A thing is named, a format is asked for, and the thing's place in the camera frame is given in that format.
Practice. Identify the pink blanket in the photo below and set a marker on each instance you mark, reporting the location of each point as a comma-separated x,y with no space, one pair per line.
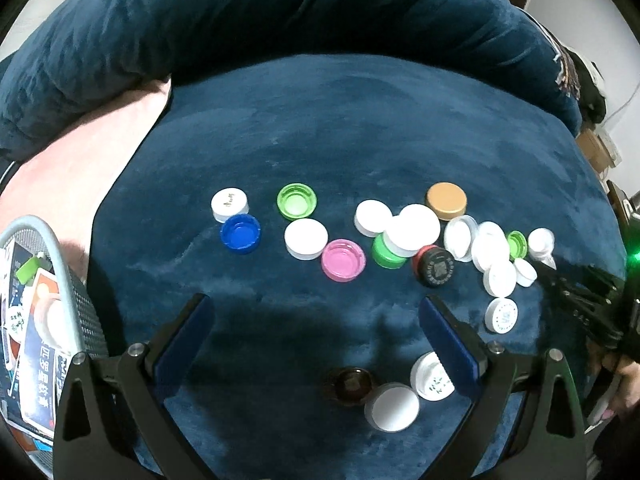
75,170

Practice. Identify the cardboard box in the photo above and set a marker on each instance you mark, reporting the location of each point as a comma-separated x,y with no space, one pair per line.
597,150

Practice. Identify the blue white carton orange dot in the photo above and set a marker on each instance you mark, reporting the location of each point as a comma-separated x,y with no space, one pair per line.
40,375

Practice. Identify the cluster of white caps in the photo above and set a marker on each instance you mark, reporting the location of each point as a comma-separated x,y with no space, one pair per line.
306,238

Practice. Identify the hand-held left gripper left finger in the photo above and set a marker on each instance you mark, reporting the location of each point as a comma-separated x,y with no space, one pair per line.
185,345

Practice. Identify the tan bottle cap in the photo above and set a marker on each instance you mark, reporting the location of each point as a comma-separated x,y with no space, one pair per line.
446,200

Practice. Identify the black bottle cap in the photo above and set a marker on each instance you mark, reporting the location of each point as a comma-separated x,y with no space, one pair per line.
434,266

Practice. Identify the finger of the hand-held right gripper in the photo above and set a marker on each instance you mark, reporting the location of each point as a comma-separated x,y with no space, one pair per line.
575,280
580,307

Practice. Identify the white bottle cap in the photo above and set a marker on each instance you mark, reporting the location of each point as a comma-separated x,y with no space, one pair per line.
541,241

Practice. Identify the blue bolster pillow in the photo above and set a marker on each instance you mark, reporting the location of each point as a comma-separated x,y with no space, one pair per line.
250,10

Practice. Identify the person's right hand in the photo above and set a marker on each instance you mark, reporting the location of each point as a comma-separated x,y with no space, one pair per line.
625,377

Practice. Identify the black white bag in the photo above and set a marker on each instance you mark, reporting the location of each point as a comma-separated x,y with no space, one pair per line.
590,85

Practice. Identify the pink bottle cap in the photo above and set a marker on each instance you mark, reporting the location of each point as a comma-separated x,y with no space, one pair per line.
343,259

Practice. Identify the blue bottle cap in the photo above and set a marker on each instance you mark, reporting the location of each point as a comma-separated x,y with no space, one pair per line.
241,234

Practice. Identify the grey mesh basket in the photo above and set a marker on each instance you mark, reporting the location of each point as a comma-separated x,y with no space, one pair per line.
85,310

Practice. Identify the brown bottle cap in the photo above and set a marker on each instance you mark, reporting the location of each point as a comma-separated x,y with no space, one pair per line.
350,385

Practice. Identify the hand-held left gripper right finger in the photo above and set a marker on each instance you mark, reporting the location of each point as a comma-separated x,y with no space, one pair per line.
447,345

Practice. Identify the green bottle cap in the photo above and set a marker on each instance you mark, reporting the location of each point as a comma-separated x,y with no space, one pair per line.
296,201
30,268
516,245
382,257

